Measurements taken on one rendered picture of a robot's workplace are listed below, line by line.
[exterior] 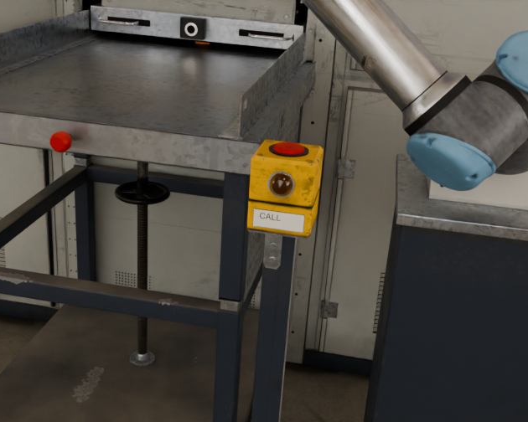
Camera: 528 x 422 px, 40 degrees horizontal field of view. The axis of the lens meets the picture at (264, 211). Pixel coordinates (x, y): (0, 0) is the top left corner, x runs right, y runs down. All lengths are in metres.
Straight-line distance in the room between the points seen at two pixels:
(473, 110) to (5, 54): 0.95
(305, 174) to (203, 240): 1.12
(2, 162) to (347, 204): 0.94
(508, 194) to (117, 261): 1.18
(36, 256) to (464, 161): 1.42
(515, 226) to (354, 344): 0.92
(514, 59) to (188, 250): 1.15
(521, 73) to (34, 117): 0.74
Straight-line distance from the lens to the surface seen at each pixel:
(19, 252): 2.18
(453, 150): 1.02
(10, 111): 1.25
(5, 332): 2.24
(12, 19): 1.87
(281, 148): 0.89
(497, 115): 1.06
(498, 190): 1.25
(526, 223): 1.20
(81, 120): 1.19
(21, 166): 2.07
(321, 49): 1.75
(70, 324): 1.92
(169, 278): 2.04
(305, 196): 0.87
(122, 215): 2.01
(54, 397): 1.68
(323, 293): 1.96
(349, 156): 1.79
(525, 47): 1.12
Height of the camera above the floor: 1.17
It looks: 23 degrees down
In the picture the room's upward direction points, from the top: 4 degrees clockwise
